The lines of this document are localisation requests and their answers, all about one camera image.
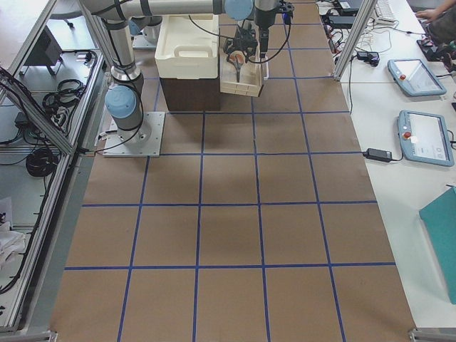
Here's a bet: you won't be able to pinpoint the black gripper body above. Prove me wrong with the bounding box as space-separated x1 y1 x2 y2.
223 20 258 57
254 7 276 30

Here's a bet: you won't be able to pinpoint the orange grey scissors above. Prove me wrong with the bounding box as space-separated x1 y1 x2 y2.
227 51 244 83

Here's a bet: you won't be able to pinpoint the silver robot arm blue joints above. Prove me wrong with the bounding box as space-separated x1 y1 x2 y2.
80 0 256 142

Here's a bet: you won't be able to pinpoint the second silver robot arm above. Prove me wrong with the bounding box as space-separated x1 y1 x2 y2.
223 0 294 63

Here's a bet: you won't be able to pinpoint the person hand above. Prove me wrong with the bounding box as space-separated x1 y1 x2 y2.
415 9 441 21

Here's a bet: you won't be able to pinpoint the cream plastic bin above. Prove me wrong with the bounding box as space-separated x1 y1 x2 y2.
155 14 219 79

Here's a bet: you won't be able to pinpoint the black power brick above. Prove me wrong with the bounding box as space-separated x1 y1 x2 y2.
328 16 356 29

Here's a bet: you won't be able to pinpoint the dark wooden cabinet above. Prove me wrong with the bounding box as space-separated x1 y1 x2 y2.
160 78 221 112

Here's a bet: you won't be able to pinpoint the far blue teach pendant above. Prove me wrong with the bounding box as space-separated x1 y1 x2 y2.
387 59 447 97

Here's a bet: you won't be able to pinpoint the blue teach pendant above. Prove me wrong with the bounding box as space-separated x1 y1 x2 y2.
387 59 447 97
397 110 455 167

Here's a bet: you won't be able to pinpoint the black power adapter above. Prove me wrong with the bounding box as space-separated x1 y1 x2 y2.
363 148 393 162

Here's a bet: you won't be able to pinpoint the near blue teach pendant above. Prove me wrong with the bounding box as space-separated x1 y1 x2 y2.
397 110 455 167

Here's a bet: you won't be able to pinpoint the black electronics box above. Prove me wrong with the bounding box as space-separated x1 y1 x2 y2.
24 26 63 76

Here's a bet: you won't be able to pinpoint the teal folder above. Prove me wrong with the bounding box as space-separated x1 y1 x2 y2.
419 187 455 304

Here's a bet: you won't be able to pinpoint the aluminium frame post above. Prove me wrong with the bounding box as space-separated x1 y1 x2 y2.
333 0 377 81

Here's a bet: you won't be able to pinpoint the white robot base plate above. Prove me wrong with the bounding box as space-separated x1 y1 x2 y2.
102 112 165 157

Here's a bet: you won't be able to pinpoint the coiled black cables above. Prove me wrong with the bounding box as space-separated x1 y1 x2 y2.
25 145 58 178

